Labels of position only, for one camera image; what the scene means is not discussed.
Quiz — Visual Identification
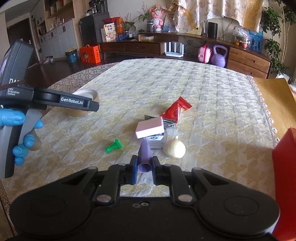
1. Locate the black speaker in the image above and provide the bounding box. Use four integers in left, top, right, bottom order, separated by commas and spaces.
208, 22, 218, 39

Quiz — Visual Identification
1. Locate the red snack packet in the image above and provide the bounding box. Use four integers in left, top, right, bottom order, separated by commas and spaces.
161, 96, 192, 122

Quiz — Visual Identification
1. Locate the pink toy backpack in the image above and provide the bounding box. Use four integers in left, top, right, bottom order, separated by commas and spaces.
198, 44, 212, 63

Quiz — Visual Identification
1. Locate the snack box on cabinet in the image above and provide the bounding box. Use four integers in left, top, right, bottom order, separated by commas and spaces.
103, 22, 116, 42

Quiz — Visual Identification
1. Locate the white wifi router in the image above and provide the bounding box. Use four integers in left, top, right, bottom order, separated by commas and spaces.
164, 42, 185, 58

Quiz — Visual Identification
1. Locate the pink doll figure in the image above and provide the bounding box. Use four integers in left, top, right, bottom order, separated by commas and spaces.
149, 4, 164, 32

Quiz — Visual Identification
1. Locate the wooden tv cabinet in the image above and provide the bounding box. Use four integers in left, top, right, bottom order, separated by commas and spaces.
99, 32, 272, 79

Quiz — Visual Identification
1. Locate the white garlic bulb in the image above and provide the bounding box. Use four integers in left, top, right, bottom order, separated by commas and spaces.
163, 136, 186, 159

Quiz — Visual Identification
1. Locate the purple kettlebell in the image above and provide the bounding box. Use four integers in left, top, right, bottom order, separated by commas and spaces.
211, 45, 228, 68

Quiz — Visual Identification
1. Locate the green pawn piece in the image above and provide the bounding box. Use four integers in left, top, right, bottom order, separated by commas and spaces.
105, 139, 122, 153

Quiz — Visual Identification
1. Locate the green potted tree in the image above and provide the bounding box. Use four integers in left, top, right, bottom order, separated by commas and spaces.
260, 1, 295, 77

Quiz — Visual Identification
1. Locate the orange gift box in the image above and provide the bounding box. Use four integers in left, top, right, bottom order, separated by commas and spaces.
79, 44, 101, 64

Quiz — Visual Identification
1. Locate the blue gloved left hand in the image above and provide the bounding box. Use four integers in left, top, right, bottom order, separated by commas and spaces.
1, 108, 39, 166

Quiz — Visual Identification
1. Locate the pink white rectangular box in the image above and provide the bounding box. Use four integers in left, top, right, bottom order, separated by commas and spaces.
135, 116, 165, 139

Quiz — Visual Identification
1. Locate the floral cloth cover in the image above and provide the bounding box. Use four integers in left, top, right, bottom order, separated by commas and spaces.
170, 0, 269, 33

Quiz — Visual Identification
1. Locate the brown tape roll tin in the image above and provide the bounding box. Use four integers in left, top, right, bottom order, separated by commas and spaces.
64, 89, 100, 118

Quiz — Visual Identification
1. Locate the black mini fridge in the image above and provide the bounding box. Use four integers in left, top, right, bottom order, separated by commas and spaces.
79, 13, 109, 46

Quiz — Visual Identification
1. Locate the cream quilted table cloth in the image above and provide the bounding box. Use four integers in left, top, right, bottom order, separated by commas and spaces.
0, 58, 280, 235

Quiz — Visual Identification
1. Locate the purple cone toy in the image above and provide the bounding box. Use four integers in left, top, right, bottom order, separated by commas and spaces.
138, 139, 152, 173

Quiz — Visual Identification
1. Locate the small clear blue-label box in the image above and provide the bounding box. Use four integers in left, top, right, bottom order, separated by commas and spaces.
145, 131, 167, 150

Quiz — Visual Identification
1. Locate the red metal tin box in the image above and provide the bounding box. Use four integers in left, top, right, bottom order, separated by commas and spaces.
272, 127, 296, 240

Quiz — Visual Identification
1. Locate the teal bucket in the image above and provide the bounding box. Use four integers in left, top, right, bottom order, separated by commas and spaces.
65, 48, 78, 63

